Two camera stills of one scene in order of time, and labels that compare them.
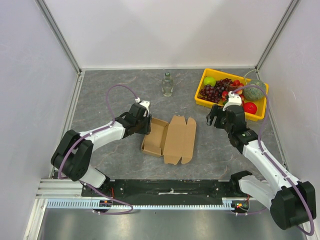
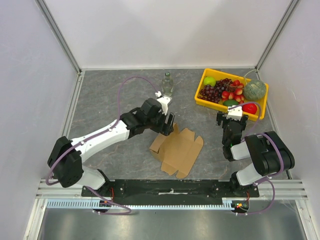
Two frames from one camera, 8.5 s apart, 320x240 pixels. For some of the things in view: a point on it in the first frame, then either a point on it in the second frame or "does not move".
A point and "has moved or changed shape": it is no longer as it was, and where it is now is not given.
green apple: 209,80 does not move
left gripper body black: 143,125 → 160,125
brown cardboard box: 174,140 has moved or changed shape
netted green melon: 253,93 does not move
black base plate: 158,189 does not move
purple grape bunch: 214,93 does not move
